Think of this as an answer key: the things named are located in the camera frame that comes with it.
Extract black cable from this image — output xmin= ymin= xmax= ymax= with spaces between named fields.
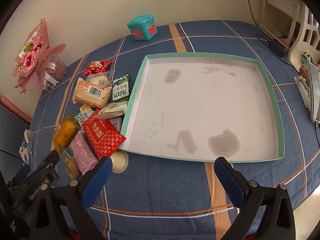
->
xmin=247 ymin=0 xmax=297 ymax=67

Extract teal toy box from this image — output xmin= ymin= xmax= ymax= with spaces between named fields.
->
xmin=127 ymin=15 xmax=158 ymax=42

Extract dark green biscuit packet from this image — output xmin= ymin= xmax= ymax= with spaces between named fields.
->
xmin=109 ymin=74 xmax=132 ymax=103

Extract blue plaid tablecloth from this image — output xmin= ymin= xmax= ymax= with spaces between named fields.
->
xmin=27 ymin=20 xmax=320 ymax=240

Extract orange cake clear packet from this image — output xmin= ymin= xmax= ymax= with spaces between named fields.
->
xmin=52 ymin=114 xmax=82 ymax=153

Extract colourful printed container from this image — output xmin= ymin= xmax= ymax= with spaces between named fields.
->
xmin=299 ymin=52 xmax=316 ymax=80

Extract red candy packet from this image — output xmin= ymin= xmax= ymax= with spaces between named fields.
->
xmin=82 ymin=60 xmax=112 ymax=76

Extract small green yellow packet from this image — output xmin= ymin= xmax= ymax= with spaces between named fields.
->
xmin=75 ymin=104 xmax=95 ymax=127

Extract pink flower bouquet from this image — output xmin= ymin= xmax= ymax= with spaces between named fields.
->
xmin=14 ymin=17 xmax=67 ymax=95

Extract red packet gold label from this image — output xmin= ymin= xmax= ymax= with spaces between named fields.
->
xmin=82 ymin=116 xmax=127 ymax=160

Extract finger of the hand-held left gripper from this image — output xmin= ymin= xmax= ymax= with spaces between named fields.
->
xmin=29 ymin=150 xmax=61 ymax=179
xmin=9 ymin=164 xmax=31 ymax=188

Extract green edged cardboard tray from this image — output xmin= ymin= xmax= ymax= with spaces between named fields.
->
xmin=120 ymin=52 xmax=285 ymax=162

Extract orange striped cake packet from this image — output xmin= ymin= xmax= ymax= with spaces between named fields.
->
xmin=73 ymin=77 xmax=112 ymax=107

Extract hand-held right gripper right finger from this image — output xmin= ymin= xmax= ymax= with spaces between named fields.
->
xmin=214 ymin=156 xmax=296 ymax=240

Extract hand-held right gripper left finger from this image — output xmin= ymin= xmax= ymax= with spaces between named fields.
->
xmin=32 ymin=156 xmax=113 ymax=240

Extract black power adapter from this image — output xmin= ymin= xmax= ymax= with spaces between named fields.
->
xmin=269 ymin=40 xmax=285 ymax=58

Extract white jelly cup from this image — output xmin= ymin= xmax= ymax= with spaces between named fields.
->
xmin=110 ymin=151 xmax=130 ymax=173

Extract white plastic chair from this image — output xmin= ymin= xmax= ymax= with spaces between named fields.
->
xmin=287 ymin=4 xmax=320 ymax=67

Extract pink snack packet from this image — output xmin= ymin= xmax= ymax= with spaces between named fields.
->
xmin=69 ymin=130 xmax=99 ymax=177

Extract blue white crumpled packet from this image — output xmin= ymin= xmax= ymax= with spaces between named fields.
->
xmin=19 ymin=130 xmax=34 ymax=163

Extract cream wooden shelf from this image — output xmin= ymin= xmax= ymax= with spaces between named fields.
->
xmin=259 ymin=0 xmax=302 ymax=44

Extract white triangular snack packet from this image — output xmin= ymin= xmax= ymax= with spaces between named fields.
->
xmin=94 ymin=101 xmax=128 ymax=119

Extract green white cracker packet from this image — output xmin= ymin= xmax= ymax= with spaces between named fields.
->
xmin=60 ymin=147 xmax=80 ymax=179

